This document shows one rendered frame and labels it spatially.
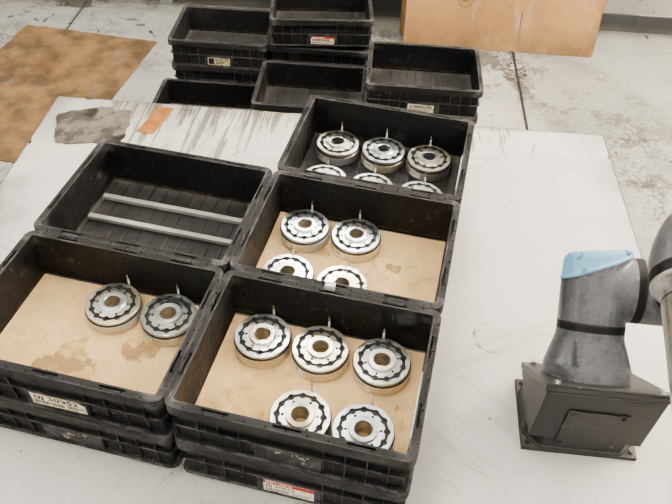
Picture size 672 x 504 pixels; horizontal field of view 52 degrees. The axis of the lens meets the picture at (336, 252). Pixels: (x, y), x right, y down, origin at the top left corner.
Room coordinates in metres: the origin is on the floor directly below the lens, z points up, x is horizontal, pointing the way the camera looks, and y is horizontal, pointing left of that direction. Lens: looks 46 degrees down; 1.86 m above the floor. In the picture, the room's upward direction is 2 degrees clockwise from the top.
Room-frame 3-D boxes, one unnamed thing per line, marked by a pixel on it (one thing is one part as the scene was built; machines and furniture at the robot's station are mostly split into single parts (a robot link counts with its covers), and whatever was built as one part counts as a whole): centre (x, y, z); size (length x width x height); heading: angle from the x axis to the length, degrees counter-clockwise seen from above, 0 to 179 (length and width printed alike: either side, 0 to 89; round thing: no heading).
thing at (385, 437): (0.58, -0.06, 0.86); 0.10 x 0.10 x 0.01
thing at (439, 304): (0.97, -0.03, 0.92); 0.40 x 0.30 x 0.02; 78
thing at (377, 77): (2.18, -0.28, 0.37); 0.40 x 0.30 x 0.45; 87
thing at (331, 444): (0.67, 0.03, 0.92); 0.40 x 0.30 x 0.02; 78
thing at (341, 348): (0.74, 0.02, 0.86); 0.10 x 0.10 x 0.01
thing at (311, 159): (1.26, -0.09, 0.87); 0.40 x 0.30 x 0.11; 78
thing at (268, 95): (2.20, 0.12, 0.31); 0.40 x 0.30 x 0.34; 87
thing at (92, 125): (1.60, 0.70, 0.71); 0.22 x 0.19 x 0.01; 87
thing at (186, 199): (1.05, 0.36, 0.87); 0.40 x 0.30 x 0.11; 78
